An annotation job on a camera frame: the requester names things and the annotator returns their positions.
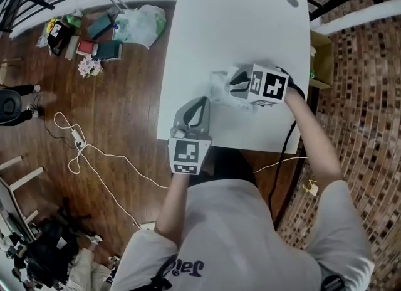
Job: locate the white plastic bag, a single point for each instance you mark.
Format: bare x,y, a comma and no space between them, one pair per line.
141,26

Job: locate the beige cloth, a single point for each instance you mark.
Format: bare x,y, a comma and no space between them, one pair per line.
87,267

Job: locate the person's white t-shirt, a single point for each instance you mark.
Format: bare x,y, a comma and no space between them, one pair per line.
244,239

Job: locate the white furniture panel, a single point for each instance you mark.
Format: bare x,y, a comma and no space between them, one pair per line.
12,211

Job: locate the red box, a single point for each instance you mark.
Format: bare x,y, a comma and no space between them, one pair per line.
86,48

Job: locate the dark book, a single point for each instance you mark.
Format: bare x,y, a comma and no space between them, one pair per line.
108,51

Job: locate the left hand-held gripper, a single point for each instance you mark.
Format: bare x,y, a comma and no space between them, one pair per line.
188,155

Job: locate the teal box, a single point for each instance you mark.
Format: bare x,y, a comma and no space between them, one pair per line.
100,26

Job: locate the beige flat box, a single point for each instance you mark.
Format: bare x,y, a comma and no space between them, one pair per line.
71,47

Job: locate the person's left forearm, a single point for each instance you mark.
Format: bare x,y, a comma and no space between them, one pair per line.
175,202

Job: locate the black bag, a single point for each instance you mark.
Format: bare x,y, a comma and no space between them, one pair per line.
59,39

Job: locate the wooden stool legs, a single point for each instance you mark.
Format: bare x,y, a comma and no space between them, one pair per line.
22,177

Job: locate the person's black trousers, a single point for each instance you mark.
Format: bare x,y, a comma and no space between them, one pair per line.
225,166

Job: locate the person's right forearm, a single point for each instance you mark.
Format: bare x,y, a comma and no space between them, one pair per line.
313,139

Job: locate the yellow tag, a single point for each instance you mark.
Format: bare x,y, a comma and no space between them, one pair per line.
310,187

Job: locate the green plastic bag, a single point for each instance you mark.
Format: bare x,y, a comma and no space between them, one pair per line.
74,20

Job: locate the pile of black equipment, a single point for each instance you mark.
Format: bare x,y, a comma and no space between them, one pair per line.
50,249

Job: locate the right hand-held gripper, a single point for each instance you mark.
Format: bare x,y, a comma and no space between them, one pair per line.
269,84

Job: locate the open cardboard box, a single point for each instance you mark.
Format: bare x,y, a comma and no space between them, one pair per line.
322,57

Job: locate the pale flower bouquet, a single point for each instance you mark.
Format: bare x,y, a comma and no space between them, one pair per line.
90,67

